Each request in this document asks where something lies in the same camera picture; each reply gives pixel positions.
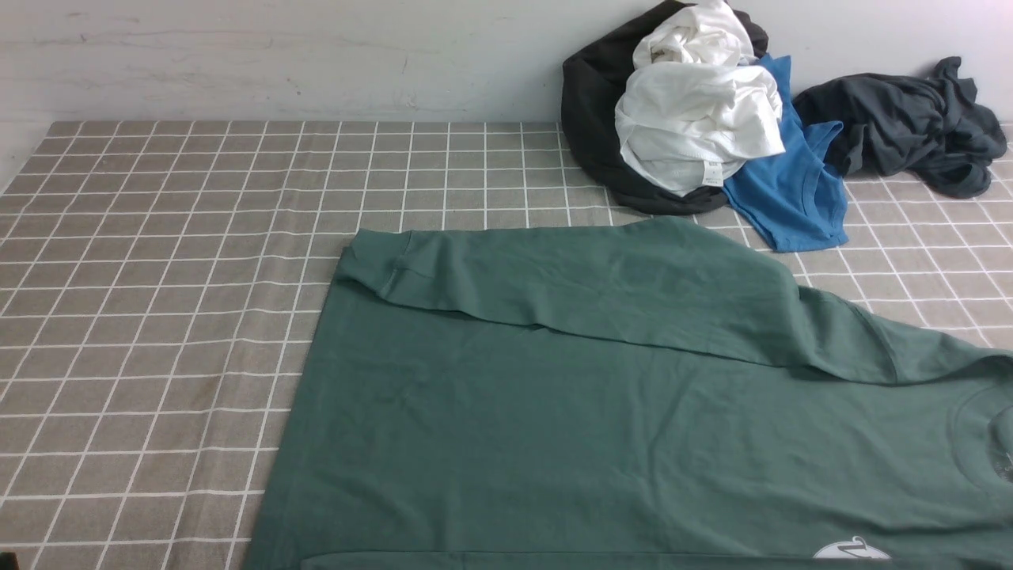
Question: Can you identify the green long sleeve shirt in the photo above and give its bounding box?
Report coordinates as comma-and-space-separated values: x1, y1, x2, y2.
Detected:
244, 218, 1011, 569

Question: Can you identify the blue t-shirt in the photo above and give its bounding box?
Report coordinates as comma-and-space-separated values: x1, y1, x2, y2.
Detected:
723, 55, 849, 253

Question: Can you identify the black garment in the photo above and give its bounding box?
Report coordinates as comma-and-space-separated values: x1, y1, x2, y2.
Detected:
560, 1, 769, 216

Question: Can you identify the white garment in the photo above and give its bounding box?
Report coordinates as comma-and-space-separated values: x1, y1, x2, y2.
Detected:
615, 1, 785, 197

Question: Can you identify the grey checkered tablecloth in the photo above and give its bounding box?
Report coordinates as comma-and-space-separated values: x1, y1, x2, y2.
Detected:
1, 120, 1012, 569

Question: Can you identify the dark grey garment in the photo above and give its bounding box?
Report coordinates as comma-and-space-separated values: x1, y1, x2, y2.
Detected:
793, 55, 1008, 199

